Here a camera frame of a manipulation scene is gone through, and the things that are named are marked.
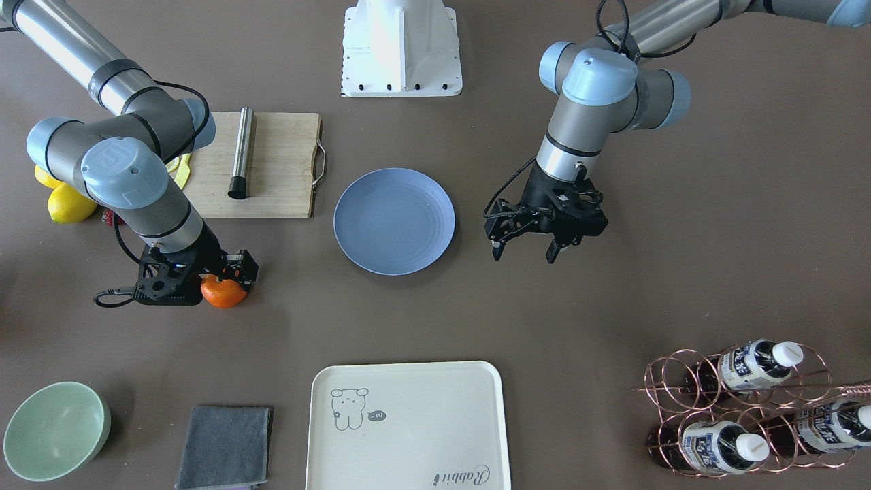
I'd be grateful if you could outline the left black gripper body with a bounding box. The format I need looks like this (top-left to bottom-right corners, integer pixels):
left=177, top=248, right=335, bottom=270
left=483, top=163, right=608, bottom=248

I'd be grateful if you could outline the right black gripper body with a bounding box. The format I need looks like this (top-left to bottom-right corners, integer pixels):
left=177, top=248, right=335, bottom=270
left=133, top=227, right=258, bottom=305

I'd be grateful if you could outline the orange mandarin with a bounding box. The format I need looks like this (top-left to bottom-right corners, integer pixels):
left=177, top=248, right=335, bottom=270
left=200, top=275, right=248, bottom=309

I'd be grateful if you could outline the blue plate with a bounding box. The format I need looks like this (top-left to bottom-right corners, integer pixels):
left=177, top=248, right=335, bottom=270
left=333, top=168, right=455, bottom=276

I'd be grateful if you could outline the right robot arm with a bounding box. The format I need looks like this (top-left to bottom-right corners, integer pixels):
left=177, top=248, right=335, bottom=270
left=2, top=1, right=258, bottom=305

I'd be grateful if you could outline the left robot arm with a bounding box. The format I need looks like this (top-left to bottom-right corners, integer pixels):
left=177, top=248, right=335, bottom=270
left=483, top=1, right=869, bottom=263

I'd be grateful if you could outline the steel muddler black tip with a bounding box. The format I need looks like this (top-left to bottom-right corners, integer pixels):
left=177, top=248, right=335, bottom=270
left=227, top=106, right=256, bottom=199

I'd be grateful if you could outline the red strawberry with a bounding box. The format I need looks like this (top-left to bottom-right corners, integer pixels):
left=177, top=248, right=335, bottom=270
left=101, top=208, right=119, bottom=227

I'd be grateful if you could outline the wooden cutting board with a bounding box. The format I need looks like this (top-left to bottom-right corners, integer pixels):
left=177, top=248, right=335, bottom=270
left=183, top=112, right=321, bottom=219

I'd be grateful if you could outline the yellow plastic knife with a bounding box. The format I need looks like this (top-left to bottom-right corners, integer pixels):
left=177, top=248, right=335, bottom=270
left=165, top=153, right=192, bottom=189

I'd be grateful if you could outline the yellow lemon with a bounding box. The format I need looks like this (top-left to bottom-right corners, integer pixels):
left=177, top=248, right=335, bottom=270
left=47, top=183, right=97, bottom=224
left=34, top=165, right=63, bottom=189

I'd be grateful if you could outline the grey folded cloth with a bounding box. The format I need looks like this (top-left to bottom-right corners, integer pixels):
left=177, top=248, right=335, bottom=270
left=175, top=404, right=273, bottom=489

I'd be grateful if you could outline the green bowl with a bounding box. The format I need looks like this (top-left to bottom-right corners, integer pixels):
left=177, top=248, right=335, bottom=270
left=3, top=381, right=111, bottom=482

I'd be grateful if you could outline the cream rabbit tray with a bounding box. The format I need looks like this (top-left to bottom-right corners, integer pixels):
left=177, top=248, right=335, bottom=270
left=306, top=361, right=512, bottom=489

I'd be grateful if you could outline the tea bottle white cap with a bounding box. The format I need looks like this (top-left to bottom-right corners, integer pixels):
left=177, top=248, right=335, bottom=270
left=684, top=339, right=805, bottom=399

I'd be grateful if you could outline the white camera post base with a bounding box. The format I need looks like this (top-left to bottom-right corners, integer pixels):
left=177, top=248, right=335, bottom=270
left=340, top=1, right=463, bottom=97

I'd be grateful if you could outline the copper wire bottle rack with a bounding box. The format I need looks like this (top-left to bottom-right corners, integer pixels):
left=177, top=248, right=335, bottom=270
left=641, top=346, right=869, bottom=478

